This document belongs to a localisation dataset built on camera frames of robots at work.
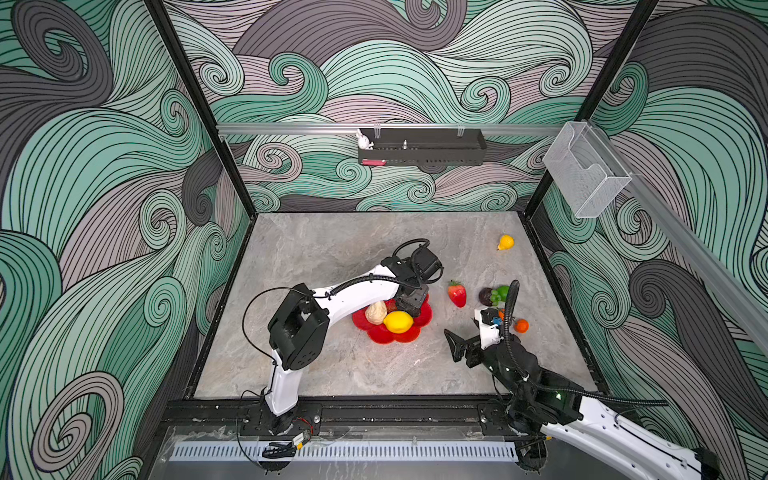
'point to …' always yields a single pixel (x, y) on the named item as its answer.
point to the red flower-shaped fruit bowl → (381, 334)
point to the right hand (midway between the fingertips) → (460, 328)
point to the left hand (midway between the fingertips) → (410, 288)
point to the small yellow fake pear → (506, 242)
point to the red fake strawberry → (457, 293)
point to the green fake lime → (499, 294)
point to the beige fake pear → (376, 313)
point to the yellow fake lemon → (398, 322)
